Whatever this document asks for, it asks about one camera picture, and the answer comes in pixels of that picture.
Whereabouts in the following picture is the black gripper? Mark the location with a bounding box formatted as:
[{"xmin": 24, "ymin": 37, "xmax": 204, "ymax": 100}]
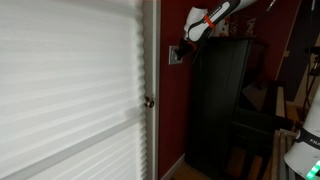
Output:
[{"xmin": 174, "ymin": 37, "xmax": 198, "ymax": 62}]

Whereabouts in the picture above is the grey wall switch plate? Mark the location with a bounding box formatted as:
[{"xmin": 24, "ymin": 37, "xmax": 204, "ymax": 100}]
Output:
[{"xmin": 168, "ymin": 45, "xmax": 185, "ymax": 66}]

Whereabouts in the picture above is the brass door knob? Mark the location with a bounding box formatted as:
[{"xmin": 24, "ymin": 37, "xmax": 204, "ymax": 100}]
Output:
[{"xmin": 143, "ymin": 95, "xmax": 156, "ymax": 109}]

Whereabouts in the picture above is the tall black cabinet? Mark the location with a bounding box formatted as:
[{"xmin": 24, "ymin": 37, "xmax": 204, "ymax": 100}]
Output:
[{"xmin": 184, "ymin": 35, "xmax": 268, "ymax": 180}]

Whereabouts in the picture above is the floral red white picture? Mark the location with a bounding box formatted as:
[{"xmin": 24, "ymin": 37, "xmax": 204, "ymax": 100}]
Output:
[{"xmin": 213, "ymin": 14, "xmax": 258, "ymax": 38}]

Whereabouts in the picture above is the low dark wooden table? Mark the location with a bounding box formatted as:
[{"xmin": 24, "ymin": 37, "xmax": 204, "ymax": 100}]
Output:
[{"xmin": 231, "ymin": 79, "xmax": 294, "ymax": 180}]

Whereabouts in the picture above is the white baseboard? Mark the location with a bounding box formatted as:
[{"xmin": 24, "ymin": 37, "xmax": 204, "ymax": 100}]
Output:
[{"xmin": 159, "ymin": 153, "xmax": 187, "ymax": 180}]

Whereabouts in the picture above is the white pleated window blind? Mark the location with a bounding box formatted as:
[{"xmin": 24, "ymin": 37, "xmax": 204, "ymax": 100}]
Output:
[{"xmin": 0, "ymin": 0, "xmax": 148, "ymax": 180}]

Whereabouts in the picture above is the dark tall panel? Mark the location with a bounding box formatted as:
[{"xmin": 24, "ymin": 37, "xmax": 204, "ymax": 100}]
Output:
[{"xmin": 275, "ymin": 0, "xmax": 320, "ymax": 102}]

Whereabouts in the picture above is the black stand with equipment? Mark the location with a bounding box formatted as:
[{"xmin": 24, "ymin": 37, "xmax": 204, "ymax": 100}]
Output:
[{"xmin": 304, "ymin": 45, "xmax": 320, "ymax": 77}]

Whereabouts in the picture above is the white door frame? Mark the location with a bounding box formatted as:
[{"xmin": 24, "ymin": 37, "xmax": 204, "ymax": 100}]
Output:
[{"xmin": 141, "ymin": 0, "xmax": 162, "ymax": 180}]

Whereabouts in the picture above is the light wooden slat frame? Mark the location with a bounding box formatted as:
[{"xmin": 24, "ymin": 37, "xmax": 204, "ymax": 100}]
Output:
[{"xmin": 269, "ymin": 128, "xmax": 298, "ymax": 180}]

